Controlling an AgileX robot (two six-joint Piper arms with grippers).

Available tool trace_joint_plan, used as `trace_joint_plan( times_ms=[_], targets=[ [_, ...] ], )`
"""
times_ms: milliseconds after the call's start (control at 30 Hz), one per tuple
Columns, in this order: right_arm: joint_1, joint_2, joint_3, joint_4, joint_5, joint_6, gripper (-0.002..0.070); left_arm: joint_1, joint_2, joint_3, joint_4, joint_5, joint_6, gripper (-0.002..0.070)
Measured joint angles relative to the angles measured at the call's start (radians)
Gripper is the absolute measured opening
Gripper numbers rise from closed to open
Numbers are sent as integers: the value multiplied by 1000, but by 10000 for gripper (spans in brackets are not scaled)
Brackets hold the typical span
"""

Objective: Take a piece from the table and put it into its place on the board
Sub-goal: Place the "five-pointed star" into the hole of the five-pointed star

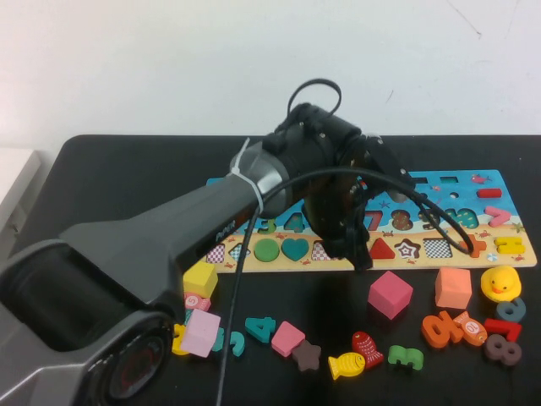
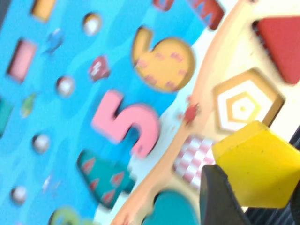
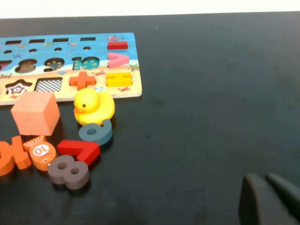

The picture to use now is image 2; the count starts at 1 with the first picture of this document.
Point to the blue wooden number puzzle board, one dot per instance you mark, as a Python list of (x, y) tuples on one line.
[(70, 117)]

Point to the yellow pentagon puzzle piece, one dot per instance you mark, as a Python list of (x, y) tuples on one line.
[(253, 168)]

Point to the red triangle puzzle piece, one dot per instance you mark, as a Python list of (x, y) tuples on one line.
[(283, 47)]

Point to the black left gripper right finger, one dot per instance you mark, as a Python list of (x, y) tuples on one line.
[(296, 211)]

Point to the pink number 5 piece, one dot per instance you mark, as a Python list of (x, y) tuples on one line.
[(124, 114)]

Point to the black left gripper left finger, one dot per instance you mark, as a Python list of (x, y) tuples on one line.
[(218, 199)]

